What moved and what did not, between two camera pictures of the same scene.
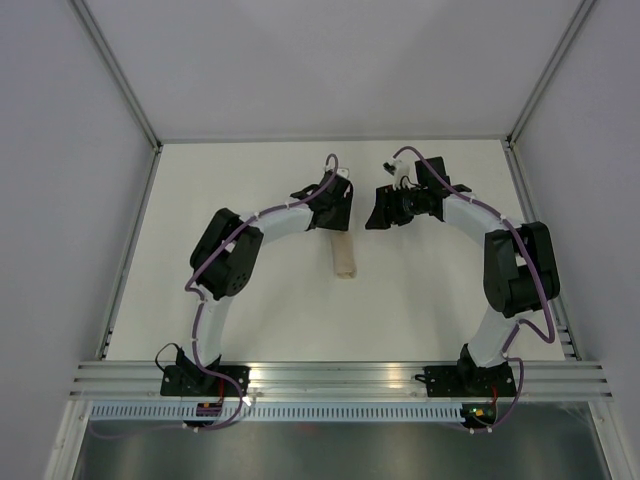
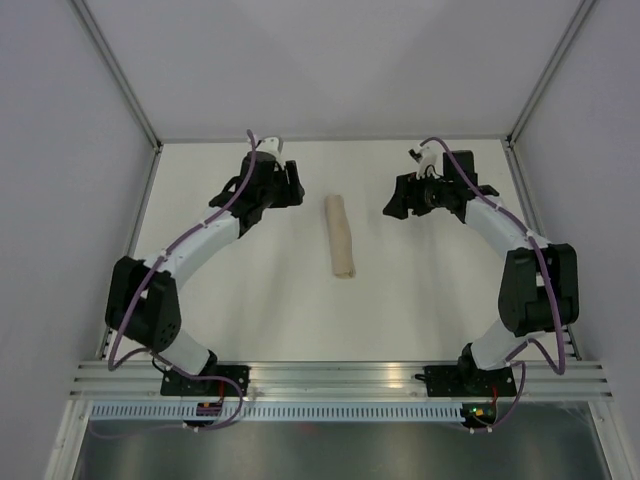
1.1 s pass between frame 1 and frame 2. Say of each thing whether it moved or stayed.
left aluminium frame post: stayed
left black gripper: moved
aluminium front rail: stayed
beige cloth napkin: stayed
